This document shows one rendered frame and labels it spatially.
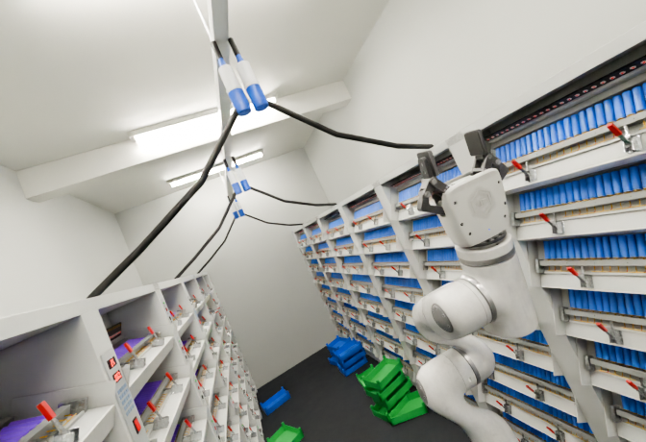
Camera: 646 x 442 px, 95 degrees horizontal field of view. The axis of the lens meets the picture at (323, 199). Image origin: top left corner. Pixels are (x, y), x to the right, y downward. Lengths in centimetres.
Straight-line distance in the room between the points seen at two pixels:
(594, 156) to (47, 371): 145
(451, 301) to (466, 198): 16
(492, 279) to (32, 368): 95
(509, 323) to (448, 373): 39
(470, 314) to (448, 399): 45
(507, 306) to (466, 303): 6
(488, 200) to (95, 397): 91
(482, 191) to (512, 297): 17
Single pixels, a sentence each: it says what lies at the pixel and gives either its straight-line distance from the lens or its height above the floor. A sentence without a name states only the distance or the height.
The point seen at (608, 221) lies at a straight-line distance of 117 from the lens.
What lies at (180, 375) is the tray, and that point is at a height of 128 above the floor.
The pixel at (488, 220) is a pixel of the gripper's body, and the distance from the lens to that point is 51.
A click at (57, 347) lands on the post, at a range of 96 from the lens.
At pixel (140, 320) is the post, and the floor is 157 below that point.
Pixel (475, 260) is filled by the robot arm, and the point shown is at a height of 147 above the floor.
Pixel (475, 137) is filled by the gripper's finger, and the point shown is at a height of 164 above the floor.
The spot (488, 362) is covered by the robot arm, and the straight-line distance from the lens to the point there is 98.
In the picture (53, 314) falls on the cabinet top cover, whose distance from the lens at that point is 84.
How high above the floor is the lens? 162
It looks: 4 degrees up
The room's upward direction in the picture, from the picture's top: 25 degrees counter-clockwise
